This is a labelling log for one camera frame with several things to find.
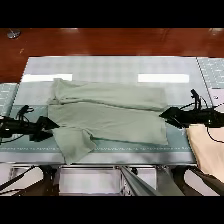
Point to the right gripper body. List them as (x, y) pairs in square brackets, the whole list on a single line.
[(189, 117)]

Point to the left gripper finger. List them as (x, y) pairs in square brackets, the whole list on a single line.
[(50, 123), (42, 136)]

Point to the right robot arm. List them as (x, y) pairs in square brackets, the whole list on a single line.
[(213, 116)]

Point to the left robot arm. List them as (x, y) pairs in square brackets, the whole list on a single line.
[(13, 126)]

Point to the pale green T-shirt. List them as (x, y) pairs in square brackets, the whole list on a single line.
[(110, 116)]

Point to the silver frame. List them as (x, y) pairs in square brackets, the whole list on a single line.
[(133, 181)]

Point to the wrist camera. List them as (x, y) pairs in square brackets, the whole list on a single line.
[(196, 98), (24, 112)]

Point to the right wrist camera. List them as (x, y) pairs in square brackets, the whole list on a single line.
[(196, 98)]

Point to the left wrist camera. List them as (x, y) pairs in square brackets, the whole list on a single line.
[(24, 112)]

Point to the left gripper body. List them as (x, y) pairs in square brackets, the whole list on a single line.
[(36, 128)]

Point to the beige garment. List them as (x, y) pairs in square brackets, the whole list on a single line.
[(208, 150)]

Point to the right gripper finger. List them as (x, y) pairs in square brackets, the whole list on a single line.
[(177, 122), (170, 112)]

